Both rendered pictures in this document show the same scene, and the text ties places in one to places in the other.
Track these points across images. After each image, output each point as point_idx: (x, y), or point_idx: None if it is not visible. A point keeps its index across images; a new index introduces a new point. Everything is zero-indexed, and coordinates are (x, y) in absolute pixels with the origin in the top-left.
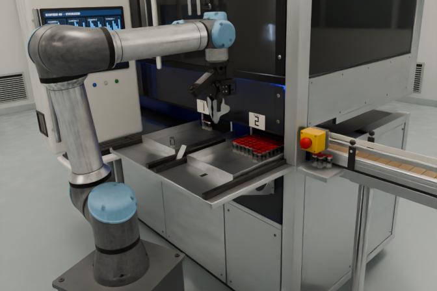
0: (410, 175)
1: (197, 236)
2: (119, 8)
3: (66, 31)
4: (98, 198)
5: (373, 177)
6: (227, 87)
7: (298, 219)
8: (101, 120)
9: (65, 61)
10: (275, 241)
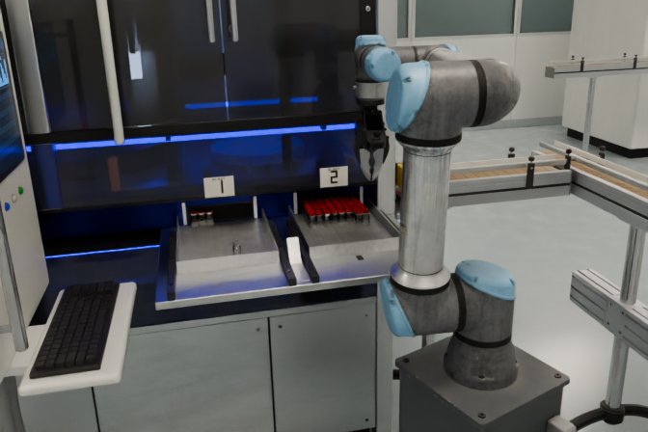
0: (487, 179)
1: (203, 411)
2: (0, 35)
3: (506, 66)
4: (495, 277)
5: (454, 195)
6: None
7: None
8: (21, 281)
9: (515, 103)
10: (366, 322)
